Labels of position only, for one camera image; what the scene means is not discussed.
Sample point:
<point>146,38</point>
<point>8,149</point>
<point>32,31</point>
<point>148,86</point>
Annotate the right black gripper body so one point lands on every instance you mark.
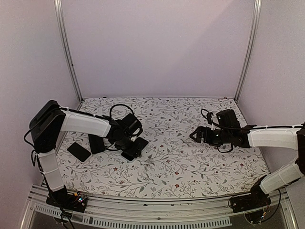
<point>216,140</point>

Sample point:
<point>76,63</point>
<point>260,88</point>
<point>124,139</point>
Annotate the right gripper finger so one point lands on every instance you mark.
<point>197,138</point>
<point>199,130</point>

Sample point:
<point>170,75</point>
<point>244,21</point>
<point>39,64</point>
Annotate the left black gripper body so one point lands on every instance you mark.
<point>124,144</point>

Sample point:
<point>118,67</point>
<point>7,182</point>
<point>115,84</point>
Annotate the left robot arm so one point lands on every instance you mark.
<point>53,119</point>

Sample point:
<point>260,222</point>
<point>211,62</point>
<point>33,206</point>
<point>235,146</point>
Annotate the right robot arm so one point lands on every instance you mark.
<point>251,136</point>

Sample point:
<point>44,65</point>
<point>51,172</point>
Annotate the black phone middle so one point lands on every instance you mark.
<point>96,144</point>

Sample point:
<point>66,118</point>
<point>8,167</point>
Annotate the black phone with white edge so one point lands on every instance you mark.
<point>79,152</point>

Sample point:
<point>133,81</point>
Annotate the floral patterned table mat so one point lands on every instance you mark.
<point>172,165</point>

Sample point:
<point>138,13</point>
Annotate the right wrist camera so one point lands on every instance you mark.
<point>227,118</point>

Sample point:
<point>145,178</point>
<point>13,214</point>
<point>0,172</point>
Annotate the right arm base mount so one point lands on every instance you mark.
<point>250,202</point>

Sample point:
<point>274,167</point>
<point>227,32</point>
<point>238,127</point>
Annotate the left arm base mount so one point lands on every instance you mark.
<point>74,202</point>

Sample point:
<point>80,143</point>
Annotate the front aluminium rail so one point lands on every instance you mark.
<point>107,212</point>

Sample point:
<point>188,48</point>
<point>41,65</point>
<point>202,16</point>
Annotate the right aluminium frame post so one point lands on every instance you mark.
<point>249,49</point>

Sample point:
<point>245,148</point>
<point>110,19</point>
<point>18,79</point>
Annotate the aluminium frame post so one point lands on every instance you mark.
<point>249,49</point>
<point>66,48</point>

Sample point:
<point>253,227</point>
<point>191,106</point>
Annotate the left aluminium frame post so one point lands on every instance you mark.
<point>66,48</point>

